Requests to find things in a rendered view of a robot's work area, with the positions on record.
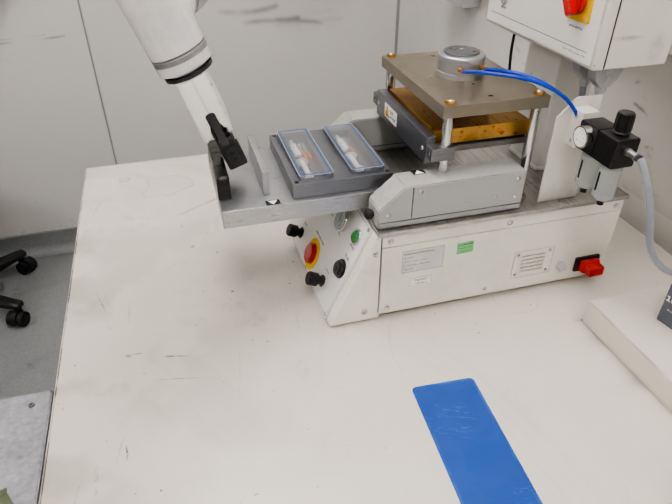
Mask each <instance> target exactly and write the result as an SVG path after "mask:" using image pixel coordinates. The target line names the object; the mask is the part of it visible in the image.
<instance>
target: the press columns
mask: <svg viewBox="0 0 672 504"><path fill-rule="evenodd" d="M390 88H394V77H393V76H392V75H391V74H390V73H389V72H388V71H387V70H386V85H385V89H386V90H387V91H388V92H389V89H390ZM541 110H542V108H539V109H531V111H530V116H529V121H528V126H527V131H526V136H525V141H524V146H523V151H522V156H521V161H520V166H521V167H523V168H524V169H525V170H526V171H527V174H526V178H525V183H524V188H523V193H522V197H521V199H523V198H525V197H526V193H525V192H524V190H525V185H526V180H527V176H528V171H529V166H530V162H531V157H532V152H533V147H534V143H535V138H536V133H537V128H538V124H539V119H540V114H541ZM453 121H454V118H450V119H443V125H442V134H441V142H440V145H441V146H443V147H449V146H450V145H451V137H452V129H453ZM448 162H449V160H446V161H439V162H438V169H437V170H438V171H439V172H442V173H445V172H447V170H448Z"/></svg>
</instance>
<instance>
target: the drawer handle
mask: <svg viewBox="0 0 672 504"><path fill-rule="evenodd" d="M207 146H208V155H209V161H210V163H211V165H212V169H213V173H214V177H215V181H216V185H217V192H218V199H219V201H223V200H230V199H232V197H231V188H230V181H229V176H228V173H227V169H226V166H225V162H224V159H223V156H222V154H221V152H220V150H219V146H218V145H217V143H216V141H215V140H211V141H209V143H207Z"/></svg>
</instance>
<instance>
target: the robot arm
mask: <svg viewBox="0 0 672 504"><path fill-rule="evenodd" d="M116 1H117V3H118V5H119V7H120V8H121V10H122V12H123V14H124V15H125V17H126V19H127V21H128V22H129V24H130V26H131V28H132V29H133V31H134V33H135V35H136V37H137V38H138V40H139V42H140V44H141V45H142V47H143V49H144V51H145V52H146V54H147V56H148V58H149V59H150V61H151V63H152V65H153V66H154V68H155V70H156V72H157V73H158V75H159V77H160V78H162V79H165V81H166V83H167V84H175V86H176V88H177V90H178V92H179V94H180V97H181V99H182V101H183V103H184V105H185V107H186V108H187V110H188V112H189V114H190V116H191V118H192V120H193V122H194V124H195V125H196V127H197V129H198V131H199V133H200V135H201V137H202V139H203V141H204V142H205V143H209V141H211V134H212V136H213V138H214V139H215V141H216V143H217V145H218V146H219V150H220V152H221V154H222V156H223V158H224V159H225V161H226V163H227V165H228V167H229V169H230V170H233V169H235V168H237V167H239V166H242V165H244V164H246V163H247V158H246V156H245V154H244V152H243V150H242V148H241V146H240V144H239V142H238V140H237V138H236V139H234V138H235V137H234V135H233V133H232V129H233V128H232V125H231V122H230V119H229V116H228V113H227V110H226V107H225V105H224V102H223V100H222V98H221V95H220V93H219V91H218V89H217V87H216V85H215V83H214V81H213V79H212V77H211V75H210V73H209V71H208V68H209V67H210V65H211V63H212V59H211V57H210V56H211V54H212V52H211V50H210V48H209V46H208V44H207V42H206V40H205V38H204V36H203V34H202V32H201V30H200V28H199V25H198V23H197V21H196V18H195V13H196V12H197V11H199V10H200V9H201V8H202V7H203V6H204V5H205V4H206V2H207V1H208V0H116Z"/></svg>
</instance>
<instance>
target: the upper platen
mask: <svg viewBox="0 0 672 504"><path fill-rule="evenodd" d="M389 93H390V94H391V95H392V96H394V97H395V98H396V99H397V100H398V101H399V102H400V103H401V104H402V105H403V106H404V107H405V108H406V109H407V110H408V111H409V112H410V113H411V114H413V115H414V116H415V117H416V118H417V119H418V120H419V121H420V122H421V123H422V124H423V125H424V126H425V127H426V128H427V129H428V130H429V131H430V132H432V133H433V134H434V135H435V136H436V140H435V143H440V142H441V134H442V125H443V119H442V118H441V117H439V116H438V115H437V114H436V113H435V112H434V111H433V110H431V109H430V108H429V107H428V106H427V105H426V104H424V103H423V102H422V101H421V100H420V99H419V98H418V97H416V96H415V95H414V94H413V93H412V92H411V91H410V90H408V89H407V88H406V87H400V88H390V89H389ZM528 121H529V119H528V118H527V117H526V116H524V115H523V114H521V113H520V112H518V111H512V112H503V113H494V114H485V115H476V116H468V117H459V118H454V121H453V129H452V137H451V144H453V145H454V146H455V151H460V150H468V149H476V148H484V147H492V146H500V145H508V144H516V143H524V141H525V134H526V131H527V126H528Z"/></svg>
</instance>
